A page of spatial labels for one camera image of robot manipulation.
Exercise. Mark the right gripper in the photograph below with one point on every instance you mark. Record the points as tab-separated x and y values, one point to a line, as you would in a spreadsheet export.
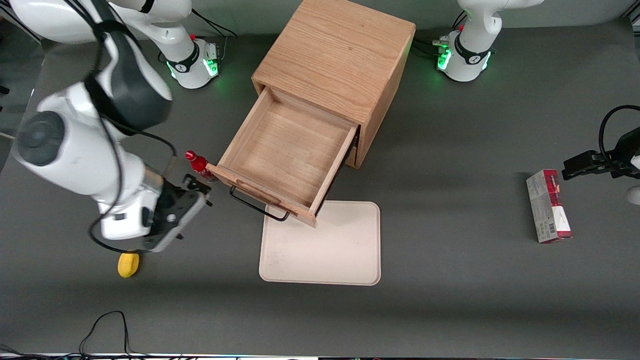
176	198

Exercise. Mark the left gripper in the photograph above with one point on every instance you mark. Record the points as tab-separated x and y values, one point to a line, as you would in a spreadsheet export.
621	159

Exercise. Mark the wooden drawer with box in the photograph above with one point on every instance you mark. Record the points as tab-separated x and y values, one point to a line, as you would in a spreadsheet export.
290	150

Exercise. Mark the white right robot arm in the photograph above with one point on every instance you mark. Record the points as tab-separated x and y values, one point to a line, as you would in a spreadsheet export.
75	150

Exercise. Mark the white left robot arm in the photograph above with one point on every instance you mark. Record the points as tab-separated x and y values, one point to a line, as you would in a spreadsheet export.
467	45

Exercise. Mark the small red cola bottle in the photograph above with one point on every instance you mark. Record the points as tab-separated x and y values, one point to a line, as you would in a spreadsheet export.
199	164

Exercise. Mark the red and grey carton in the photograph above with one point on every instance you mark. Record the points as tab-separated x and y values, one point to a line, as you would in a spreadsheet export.
549	205

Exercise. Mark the yellow lemon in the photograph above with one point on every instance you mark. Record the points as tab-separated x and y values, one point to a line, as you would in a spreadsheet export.
128	265

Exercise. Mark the cream rectangular plastic tray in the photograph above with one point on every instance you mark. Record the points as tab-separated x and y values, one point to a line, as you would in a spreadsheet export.
325	250

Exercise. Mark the wooden cabinet body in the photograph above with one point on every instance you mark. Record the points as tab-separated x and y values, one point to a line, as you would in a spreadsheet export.
335	55

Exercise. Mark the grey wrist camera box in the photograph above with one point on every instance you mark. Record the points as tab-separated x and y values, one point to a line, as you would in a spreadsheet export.
175	225

